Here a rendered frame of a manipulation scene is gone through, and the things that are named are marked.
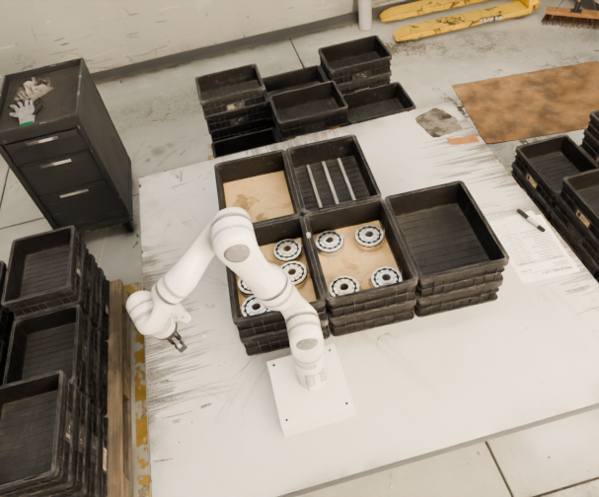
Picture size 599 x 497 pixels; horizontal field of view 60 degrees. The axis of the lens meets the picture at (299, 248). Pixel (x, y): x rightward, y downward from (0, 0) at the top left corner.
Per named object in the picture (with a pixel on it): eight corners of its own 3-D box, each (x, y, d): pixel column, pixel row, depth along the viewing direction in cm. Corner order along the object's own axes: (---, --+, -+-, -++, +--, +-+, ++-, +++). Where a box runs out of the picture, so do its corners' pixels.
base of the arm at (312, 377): (332, 382, 161) (329, 355, 148) (305, 394, 159) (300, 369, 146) (319, 358, 167) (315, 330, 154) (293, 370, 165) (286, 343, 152)
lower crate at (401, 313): (415, 320, 180) (417, 301, 171) (332, 340, 179) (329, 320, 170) (382, 239, 206) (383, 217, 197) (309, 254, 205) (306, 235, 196)
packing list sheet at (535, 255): (585, 270, 185) (585, 269, 184) (524, 287, 183) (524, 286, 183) (536, 209, 207) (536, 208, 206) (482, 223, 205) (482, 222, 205)
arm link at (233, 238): (247, 232, 104) (293, 295, 122) (239, 201, 110) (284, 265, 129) (206, 251, 105) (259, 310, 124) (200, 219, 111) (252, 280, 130)
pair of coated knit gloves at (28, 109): (39, 122, 263) (37, 117, 260) (3, 131, 261) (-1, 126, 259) (44, 97, 279) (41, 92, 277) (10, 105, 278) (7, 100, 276)
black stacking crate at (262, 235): (329, 322, 171) (326, 303, 162) (241, 342, 170) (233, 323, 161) (306, 237, 197) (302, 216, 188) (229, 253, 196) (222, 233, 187)
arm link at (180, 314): (193, 319, 141) (189, 315, 135) (160, 346, 138) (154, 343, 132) (173, 295, 143) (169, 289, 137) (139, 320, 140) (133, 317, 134)
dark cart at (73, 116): (140, 235, 325) (77, 113, 257) (69, 252, 322) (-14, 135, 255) (138, 176, 364) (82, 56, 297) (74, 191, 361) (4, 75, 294)
